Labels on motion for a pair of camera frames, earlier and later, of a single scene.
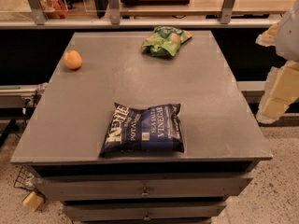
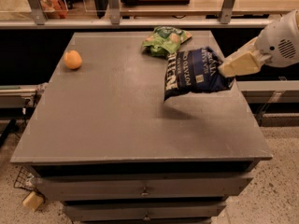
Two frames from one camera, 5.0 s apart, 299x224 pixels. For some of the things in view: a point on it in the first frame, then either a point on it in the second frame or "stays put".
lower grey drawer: x=143 y=210 stays put
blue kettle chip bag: x=135 y=130 to x=194 y=71
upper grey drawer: x=142 y=186 stays put
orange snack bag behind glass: x=52 y=5 stays put
